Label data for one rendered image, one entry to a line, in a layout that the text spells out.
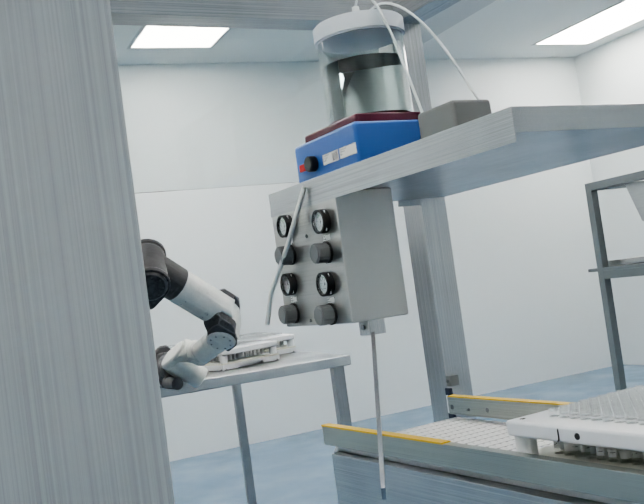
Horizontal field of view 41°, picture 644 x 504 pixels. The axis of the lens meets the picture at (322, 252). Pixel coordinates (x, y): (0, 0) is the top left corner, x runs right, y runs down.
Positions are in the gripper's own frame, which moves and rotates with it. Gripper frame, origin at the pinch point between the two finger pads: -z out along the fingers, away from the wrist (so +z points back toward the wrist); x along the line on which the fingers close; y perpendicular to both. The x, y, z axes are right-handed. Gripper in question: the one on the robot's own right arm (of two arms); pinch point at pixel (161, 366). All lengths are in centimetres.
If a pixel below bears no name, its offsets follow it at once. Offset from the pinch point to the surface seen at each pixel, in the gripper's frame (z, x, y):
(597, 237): -132, -25, 317
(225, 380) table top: -3.9, 8.3, 21.6
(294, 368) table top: -1.4, 8.3, 45.3
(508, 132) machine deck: 190, -31, -11
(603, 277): -132, 0, 317
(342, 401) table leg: -2, 22, 62
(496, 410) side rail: 143, 8, 17
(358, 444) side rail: 142, 9, -10
